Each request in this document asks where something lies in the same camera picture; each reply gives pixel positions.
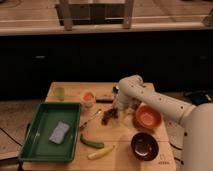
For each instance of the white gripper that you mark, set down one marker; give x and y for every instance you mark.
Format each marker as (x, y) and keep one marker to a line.
(122, 102)

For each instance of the dark red grape bunch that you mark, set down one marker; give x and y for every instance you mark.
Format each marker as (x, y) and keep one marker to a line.
(109, 114)

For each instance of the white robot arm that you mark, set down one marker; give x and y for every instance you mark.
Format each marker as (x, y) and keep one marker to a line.
(197, 120)

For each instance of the orange bowl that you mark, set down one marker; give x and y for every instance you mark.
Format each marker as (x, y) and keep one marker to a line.
(148, 117)

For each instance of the metal spoon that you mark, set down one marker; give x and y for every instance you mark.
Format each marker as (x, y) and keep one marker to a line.
(84, 125)

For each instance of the black rectangular block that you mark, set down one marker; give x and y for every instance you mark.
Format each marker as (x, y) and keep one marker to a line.
(104, 99)

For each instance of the dark purple bowl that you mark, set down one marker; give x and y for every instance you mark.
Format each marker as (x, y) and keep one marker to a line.
(144, 146)

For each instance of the white cup with orange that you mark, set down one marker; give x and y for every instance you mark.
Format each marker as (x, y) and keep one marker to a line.
(88, 99)

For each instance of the green chili pepper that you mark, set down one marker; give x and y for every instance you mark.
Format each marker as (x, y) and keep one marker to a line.
(93, 144)

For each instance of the yellow banana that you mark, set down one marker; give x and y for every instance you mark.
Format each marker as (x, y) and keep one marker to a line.
(100, 153)

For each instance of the green plastic cup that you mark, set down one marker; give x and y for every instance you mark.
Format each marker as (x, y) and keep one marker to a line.
(59, 93)

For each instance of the green plastic tray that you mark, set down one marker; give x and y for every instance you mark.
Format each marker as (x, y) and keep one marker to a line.
(38, 147)

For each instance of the wooden stool frame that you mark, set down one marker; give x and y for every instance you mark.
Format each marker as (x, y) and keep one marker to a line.
(94, 12)

